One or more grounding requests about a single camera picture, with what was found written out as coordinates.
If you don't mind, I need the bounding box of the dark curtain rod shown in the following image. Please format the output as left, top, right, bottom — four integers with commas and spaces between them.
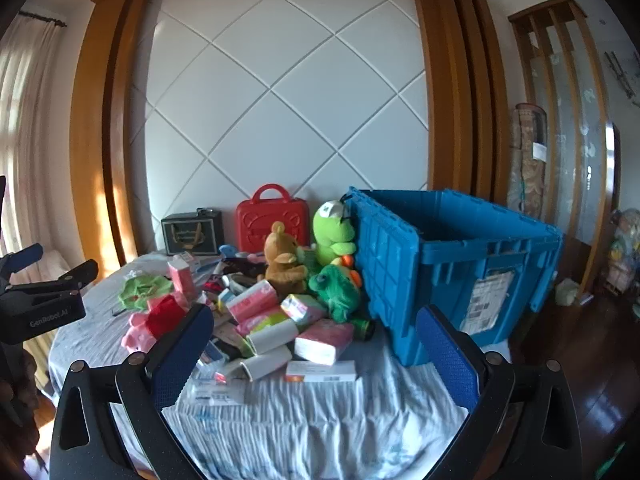
17, 10, 68, 28

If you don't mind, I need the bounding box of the blue plastic storage crate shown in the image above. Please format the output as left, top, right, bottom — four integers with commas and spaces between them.
341, 186, 566, 368

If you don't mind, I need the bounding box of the cloth covered desktop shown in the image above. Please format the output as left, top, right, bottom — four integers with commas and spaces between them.
47, 250, 471, 480

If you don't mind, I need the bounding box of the white blue printed packet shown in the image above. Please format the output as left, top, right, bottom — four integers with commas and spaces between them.
180, 360, 251, 406

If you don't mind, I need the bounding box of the pale window curtain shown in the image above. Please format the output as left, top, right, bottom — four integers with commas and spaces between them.
0, 12, 63, 261

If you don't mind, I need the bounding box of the wooden slat partition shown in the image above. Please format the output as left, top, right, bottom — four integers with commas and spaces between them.
507, 0, 623, 286

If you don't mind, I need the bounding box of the bright green frog plush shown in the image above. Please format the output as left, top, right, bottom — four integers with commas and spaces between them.
312, 199, 358, 266

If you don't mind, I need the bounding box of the dark green can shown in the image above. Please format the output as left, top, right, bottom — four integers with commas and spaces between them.
350, 317, 377, 342

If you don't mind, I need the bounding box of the pink and lime tissue pack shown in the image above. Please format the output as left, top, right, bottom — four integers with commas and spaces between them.
235, 310, 286, 336

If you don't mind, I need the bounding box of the brown teddy bear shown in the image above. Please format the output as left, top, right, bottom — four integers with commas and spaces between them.
257, 221, 310, 295

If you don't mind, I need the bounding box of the white box with red label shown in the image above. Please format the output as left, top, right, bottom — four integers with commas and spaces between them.
285, 360, 358, 383

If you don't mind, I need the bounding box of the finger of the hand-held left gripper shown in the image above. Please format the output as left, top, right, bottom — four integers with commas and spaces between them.
0, 243, 44, 281
7, 259, 99, 302

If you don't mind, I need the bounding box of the pale green bag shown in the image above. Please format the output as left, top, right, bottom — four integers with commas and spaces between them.
555, 277, 583, 307

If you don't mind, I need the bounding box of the rolled patterned carpet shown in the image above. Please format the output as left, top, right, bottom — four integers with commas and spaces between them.
507, 102, 551, 221

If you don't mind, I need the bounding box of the dark green frog plush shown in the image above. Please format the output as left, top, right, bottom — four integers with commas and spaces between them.
307, 264, 362, 323

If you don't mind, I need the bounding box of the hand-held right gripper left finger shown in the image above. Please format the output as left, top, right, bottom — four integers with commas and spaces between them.
48, 304, 216, 480

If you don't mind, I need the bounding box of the red toy suitcase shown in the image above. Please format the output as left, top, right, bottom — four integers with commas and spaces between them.
235, 183, 309, 256

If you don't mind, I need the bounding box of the wooden wall panel frame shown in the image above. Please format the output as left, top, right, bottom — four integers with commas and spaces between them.
69, 0, 511, 281

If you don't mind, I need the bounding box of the person's left forearm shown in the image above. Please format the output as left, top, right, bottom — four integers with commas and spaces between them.
0, 355, 41, 466

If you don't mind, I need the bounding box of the pink pig plush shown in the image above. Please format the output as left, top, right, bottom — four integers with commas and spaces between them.
121, 312, 161, 353

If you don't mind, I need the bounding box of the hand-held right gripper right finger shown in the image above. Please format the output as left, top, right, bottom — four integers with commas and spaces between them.
415, 304, 583, 480

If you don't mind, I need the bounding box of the white pink tissue pack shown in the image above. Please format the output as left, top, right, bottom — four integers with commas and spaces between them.
280, 292, 328, 326

